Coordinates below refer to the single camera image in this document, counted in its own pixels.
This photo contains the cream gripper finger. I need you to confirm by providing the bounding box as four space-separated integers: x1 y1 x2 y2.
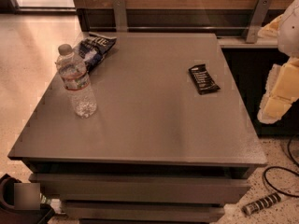
257 95 292 124

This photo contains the black rxbar chocolate bar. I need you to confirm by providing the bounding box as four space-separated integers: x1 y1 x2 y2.
189 63 220 95

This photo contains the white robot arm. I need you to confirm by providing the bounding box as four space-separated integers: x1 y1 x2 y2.
257 0 299 124

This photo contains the blue chip bag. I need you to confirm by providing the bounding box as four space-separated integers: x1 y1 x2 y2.
74 33 117 73

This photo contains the grey drawer cabinet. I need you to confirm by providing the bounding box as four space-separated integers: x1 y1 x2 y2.
9 33 266 224

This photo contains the clear plastic water bottle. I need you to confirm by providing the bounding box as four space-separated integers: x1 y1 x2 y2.
55 44 97 119

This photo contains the black bin on floor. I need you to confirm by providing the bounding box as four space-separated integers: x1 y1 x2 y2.
0 174 55 224

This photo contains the black cable on floor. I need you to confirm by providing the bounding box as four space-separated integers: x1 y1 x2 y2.
262 134 299 199

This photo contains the right metal bracket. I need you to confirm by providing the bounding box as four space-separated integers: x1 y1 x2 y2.
245 0 272 44

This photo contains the metal bracket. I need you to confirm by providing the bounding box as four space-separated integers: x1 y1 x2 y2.
245 0 272 44
112 0 128 32

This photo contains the left metal bracket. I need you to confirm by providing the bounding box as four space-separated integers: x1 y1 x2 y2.
112 0 128 32

